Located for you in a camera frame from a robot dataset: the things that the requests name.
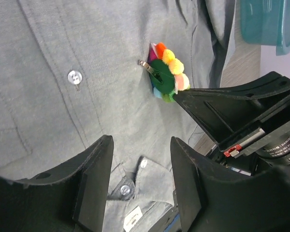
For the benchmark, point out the teal plastic tray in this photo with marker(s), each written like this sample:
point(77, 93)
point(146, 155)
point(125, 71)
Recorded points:
point(266, 22)

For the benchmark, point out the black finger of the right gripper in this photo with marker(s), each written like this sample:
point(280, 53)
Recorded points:
point(228, 114)

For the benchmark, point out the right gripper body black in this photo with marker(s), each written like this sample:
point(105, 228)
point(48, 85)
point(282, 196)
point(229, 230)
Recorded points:
point(269, 147)

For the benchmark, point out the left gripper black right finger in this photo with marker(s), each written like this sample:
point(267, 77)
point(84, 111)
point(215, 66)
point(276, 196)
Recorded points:
point(213, 198)

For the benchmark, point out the colourful pompom flower brooch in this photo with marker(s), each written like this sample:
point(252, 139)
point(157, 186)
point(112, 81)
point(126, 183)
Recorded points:
point(165, 71)

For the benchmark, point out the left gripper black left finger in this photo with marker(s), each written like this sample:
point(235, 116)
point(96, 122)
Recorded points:
point(70, 197)

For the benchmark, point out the grey button-up shirt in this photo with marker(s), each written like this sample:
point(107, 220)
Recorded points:
point(69, 74)

